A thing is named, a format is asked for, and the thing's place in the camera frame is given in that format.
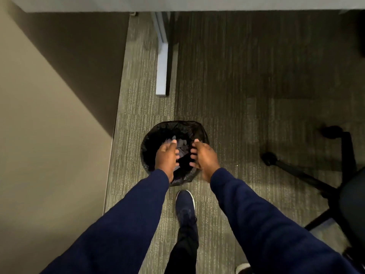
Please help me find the person's left forearm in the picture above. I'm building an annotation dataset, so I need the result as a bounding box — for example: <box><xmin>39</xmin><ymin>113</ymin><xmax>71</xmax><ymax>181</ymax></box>
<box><xmin>41</xmin><ymin>169</ymin><xmax>170</xmax><ymax>274</ymax></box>

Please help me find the person's right hand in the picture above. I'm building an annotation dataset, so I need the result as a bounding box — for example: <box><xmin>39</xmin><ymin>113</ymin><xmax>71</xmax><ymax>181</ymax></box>
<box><xmin>190</xmin><ymin>139</ymin><xmax>221</xmax><ymax>183</ymax></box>

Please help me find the person's left hand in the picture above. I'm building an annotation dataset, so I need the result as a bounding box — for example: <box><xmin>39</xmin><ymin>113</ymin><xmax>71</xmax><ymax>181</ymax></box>
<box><xmin>155</xmin><ymin>139</ymin><xmax>181</xmax><ymax>183</ymax></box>

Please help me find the white desk leg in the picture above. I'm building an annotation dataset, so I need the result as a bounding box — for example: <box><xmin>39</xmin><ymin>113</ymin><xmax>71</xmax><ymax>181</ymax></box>
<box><xmin>151</xmin><ymin>12</ymin><xmax>175</xmax><ymax>97</ymax></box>

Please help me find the crumpled paper waste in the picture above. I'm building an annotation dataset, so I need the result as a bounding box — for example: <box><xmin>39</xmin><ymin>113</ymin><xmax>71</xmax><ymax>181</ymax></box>
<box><xmin>164</xmin><ymin>136</ymin><xmax>191</xmax><ymax>172</ymax></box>

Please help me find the navy blue shoe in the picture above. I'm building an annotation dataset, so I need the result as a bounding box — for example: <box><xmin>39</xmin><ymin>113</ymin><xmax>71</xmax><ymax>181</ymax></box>
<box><xmin>175</xmin><ymin>190</ymin><xmax>198</xmax><ymax>226</ymax></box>

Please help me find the black office chair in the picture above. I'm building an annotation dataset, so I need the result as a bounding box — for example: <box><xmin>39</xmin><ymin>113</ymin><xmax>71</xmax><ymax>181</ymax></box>
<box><xmin>261</xmin><ymin>125</ymin><xmax>365</xmax><ymax>274</ymax></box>

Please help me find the black trouser leg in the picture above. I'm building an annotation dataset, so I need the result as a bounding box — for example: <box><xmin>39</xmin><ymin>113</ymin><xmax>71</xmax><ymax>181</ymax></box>
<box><xmin>164</xmin><ymin>218</ymin><xmax>199</xmax><ymax>274</ymax></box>

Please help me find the person's right forearm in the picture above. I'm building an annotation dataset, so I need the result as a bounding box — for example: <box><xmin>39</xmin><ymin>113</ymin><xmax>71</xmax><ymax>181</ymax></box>
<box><xmin>210</xmin><ymin>167</ymin><xmax>360</xmax><ymax>274</ymax></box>

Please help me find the trash bin with black liner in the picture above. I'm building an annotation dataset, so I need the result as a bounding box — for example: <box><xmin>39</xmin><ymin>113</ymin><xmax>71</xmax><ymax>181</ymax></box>
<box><xmin>140</xmin><ymin>120</ymin><xmax>210</xmax><ymax>187</ymax></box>

